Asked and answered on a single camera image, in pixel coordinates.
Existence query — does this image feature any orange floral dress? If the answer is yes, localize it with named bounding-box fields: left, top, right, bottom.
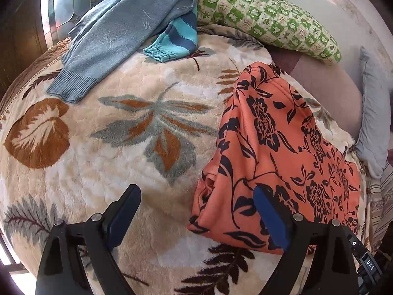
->
left=188, top=62, right=361, bottom=255

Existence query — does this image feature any leaded glass window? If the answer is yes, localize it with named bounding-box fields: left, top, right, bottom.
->
left=41, top=0, right=102, bottom=36

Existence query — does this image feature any light blue pillow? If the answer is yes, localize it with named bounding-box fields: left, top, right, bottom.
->
left=354, top=46, right=393, bottom=179

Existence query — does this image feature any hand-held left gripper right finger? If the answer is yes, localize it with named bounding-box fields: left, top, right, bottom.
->
left=253, top=184, right=360, bottom=295

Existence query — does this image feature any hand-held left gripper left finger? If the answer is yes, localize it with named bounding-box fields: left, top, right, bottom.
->
left=35, top=184, right=142, bottom=295

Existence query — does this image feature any green checkered pillow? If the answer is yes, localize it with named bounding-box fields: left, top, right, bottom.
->
left=196, top=0, right=342, bottom=66

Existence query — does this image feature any dark wooden door frame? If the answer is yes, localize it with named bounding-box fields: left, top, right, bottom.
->
left=0, top=0, right=53, bottom=93

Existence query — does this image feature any striped floral cloth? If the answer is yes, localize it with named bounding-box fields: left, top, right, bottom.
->
left=367, top=163, right=393, bottom=249

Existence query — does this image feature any teal striped garment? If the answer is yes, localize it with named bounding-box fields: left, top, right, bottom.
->
left=143, top=11, right=199, bottom=63

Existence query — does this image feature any leaf print fleece blanket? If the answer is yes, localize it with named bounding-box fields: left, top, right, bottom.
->
left=0, top=28, right=372, bottom=295

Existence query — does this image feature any blue knit sweater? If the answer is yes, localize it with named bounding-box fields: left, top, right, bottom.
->
left=46, top=0, right=243, bottom=103

